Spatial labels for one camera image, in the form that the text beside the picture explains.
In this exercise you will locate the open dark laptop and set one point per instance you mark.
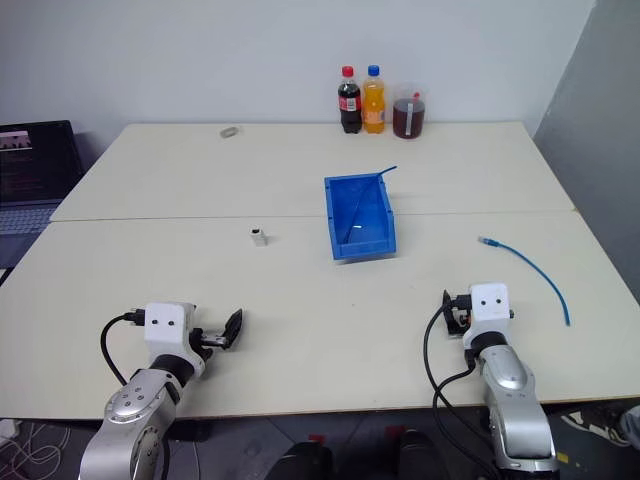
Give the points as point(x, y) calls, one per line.
point(35, 170)

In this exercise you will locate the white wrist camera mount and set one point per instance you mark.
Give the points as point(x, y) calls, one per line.
point(162, 327)
point(490, 307)

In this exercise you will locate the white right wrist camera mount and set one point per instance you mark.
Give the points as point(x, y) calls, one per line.
point(490, 307)

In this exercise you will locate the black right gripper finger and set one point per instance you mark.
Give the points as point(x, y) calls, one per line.
point(446, 297)

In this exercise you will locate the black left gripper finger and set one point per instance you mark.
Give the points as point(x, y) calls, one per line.
point(234, 327)

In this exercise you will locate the cola bottle with red cap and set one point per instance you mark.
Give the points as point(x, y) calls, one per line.
point(349, 107)

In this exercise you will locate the blue plastic storage bin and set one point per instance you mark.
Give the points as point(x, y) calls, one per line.
point(361, 220)

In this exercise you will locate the black and white shoe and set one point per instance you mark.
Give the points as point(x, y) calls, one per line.
point(592, 422)

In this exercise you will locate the orange soda bottle, blue cap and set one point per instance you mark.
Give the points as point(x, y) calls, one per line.
point(374, 107)

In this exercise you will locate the small white adapter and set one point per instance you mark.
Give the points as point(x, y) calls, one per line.
point(259, 237)

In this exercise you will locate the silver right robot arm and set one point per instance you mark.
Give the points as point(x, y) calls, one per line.
point(510, 395)

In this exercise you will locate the dark rounded shape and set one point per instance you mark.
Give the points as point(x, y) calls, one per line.
point(302, 462)
point(417, 457)

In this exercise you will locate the clear beaker of dark liquid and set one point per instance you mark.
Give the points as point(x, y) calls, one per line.
point(409, 117)

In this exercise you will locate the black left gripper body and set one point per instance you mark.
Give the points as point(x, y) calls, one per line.
point(207, 342)

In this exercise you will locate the clear tape roll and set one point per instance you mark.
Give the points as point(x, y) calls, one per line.
point(229, 132)

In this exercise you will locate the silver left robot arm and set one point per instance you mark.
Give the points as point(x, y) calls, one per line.
point(142, 400)

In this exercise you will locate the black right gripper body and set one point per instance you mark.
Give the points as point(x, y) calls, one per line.
point(457, 320)

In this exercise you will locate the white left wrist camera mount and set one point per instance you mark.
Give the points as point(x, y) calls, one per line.
point(162, 327)

